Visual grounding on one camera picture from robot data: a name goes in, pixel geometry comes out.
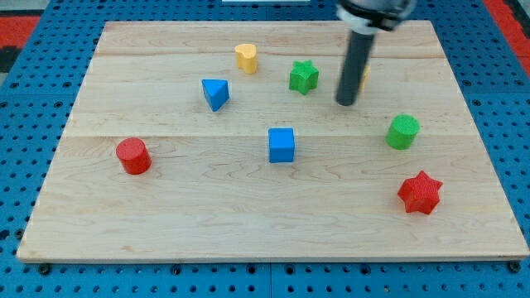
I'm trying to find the yellow block behind rod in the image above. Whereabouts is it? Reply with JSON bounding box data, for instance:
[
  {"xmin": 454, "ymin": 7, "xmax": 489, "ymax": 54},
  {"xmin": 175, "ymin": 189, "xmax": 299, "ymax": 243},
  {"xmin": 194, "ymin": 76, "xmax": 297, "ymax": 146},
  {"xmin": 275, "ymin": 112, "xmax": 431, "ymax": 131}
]
[{"xmin": 359, "ymin": 65, "xmax": 371, "ymax": 92}]

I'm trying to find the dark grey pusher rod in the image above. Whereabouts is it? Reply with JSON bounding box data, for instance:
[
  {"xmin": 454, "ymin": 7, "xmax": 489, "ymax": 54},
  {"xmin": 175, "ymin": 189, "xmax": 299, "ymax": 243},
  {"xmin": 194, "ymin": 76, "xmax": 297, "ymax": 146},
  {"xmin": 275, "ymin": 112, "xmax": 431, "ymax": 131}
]
[{"xmin": 335, "ymin": 31, "xmax": 374, "ymax": 106}]

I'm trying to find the red star block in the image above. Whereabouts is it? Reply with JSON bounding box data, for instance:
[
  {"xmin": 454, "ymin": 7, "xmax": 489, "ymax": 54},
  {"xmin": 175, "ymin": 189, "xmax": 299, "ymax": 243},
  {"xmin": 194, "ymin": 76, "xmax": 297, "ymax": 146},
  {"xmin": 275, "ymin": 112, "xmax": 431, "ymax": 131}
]
[{"xmin": 397, "ymin": 171, "xmax": 443, "ymax": 214}]

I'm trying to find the blue cube block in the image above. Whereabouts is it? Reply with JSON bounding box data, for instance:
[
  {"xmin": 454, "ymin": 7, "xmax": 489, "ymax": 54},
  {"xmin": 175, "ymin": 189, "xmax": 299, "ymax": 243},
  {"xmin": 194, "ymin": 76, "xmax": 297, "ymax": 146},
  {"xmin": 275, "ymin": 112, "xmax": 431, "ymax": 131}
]
[{"xmin": 268, "ymin": 127, "xmax": 296, "ymax": 163}]

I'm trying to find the green star block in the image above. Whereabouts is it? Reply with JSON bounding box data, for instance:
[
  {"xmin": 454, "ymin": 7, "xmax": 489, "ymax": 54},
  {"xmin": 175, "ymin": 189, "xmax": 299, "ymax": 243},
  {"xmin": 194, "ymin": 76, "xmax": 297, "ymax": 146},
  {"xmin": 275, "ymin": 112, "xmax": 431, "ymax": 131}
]
[{"xmin": 289, "ymin": 60, "xmax": 320, "ymax": 95}]

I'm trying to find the red cylinder block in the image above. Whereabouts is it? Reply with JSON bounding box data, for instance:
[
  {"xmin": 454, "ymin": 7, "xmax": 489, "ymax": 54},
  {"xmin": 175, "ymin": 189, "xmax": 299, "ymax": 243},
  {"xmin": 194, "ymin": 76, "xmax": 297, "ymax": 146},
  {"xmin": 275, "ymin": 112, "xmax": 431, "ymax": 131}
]
[{"xmin": 116, "ymin": 137, "xmax": 152, "ymax": 175}]

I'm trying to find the green cylinder block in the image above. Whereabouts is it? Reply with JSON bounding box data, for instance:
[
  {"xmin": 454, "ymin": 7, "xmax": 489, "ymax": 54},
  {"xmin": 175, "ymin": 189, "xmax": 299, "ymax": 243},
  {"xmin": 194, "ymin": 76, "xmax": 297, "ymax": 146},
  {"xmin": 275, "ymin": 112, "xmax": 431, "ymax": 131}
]
[{"xmin": 385, "ymin": 114, "xmax": 421, "ymax": 150}]

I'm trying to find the yellow heart block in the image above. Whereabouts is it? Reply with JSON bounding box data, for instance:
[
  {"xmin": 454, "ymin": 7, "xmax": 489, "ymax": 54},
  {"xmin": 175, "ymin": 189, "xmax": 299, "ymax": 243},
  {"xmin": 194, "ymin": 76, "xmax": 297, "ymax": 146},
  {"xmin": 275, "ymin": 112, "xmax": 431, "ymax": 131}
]
[{"xmin": 234, "ymin": 44, "xmax": 258, "ymax": 75}]

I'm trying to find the blue triangle block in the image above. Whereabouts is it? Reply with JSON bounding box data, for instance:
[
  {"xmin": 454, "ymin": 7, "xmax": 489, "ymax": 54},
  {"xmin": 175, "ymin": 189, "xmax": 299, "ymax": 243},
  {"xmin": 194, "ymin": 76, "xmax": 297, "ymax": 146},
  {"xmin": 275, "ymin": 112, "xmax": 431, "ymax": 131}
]
[{"xmin": 201, "ymin": 79, "xmax": 229, "ymax": 112}]

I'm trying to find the light wooden board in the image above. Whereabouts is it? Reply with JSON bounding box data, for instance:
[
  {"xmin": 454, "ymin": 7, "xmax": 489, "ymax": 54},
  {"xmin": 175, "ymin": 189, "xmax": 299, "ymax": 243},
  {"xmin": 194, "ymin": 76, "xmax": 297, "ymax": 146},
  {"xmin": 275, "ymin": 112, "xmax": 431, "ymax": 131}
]
[{"xmin": 17, "ymin": 21, "xmax": 529, "ymax": 264}]

